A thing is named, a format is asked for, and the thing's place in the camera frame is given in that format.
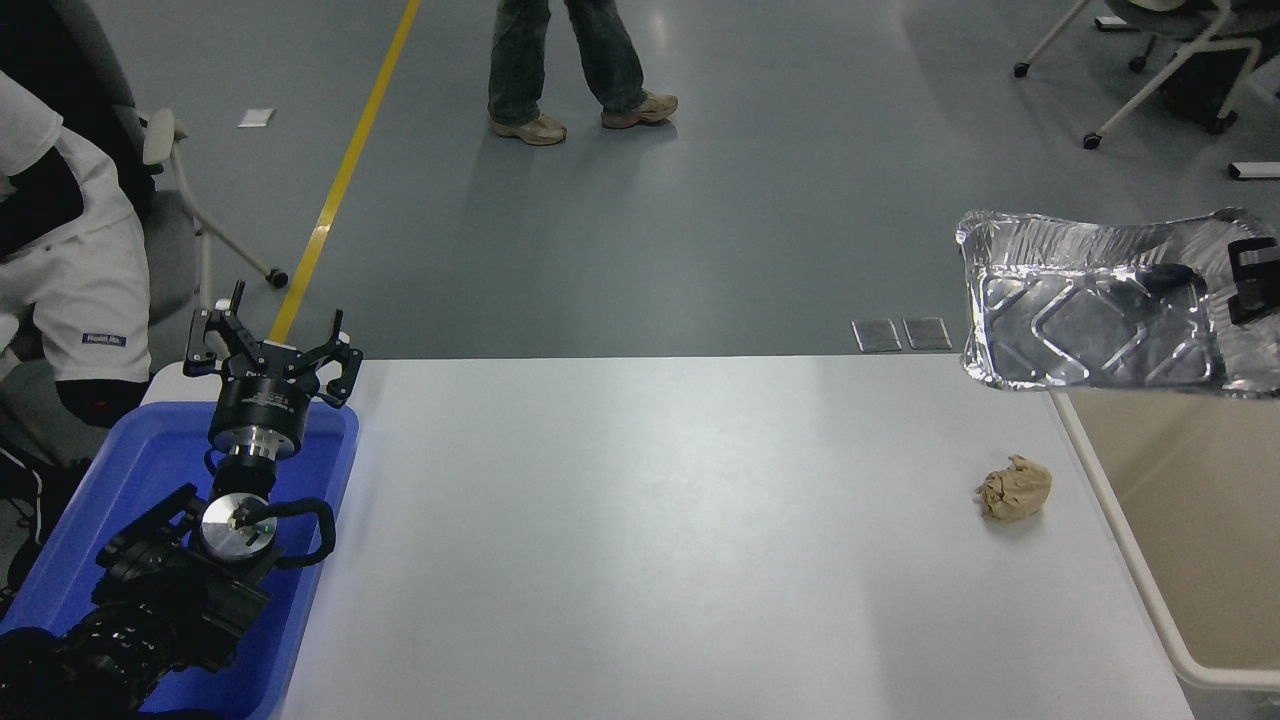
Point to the crumpled tan paper ball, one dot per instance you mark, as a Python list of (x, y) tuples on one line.
[(1015, 490)]

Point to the white bar on floor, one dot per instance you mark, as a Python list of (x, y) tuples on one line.
[(1255, 170)]

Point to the grey office chair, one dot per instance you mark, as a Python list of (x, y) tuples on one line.
[(170, 240)]

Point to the seated person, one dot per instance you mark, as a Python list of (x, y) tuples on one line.
[(85, 290)]

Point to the blue plastic tray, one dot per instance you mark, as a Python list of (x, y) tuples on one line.
[(140, 470)]

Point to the metal floor cover plate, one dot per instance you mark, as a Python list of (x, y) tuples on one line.
[(927, 333), (876, 335)]

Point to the walking person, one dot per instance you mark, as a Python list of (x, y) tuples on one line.
[(520, 60)]

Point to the large pale bin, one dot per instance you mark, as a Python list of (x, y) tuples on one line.
[(1200, 520)]

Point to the silver foil plate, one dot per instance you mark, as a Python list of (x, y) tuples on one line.
[(1080, 320)]

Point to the white-framed wheeled chair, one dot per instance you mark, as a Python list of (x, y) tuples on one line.
[(1195, 45)]

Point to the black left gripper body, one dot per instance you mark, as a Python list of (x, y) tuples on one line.
[(262, 400)]

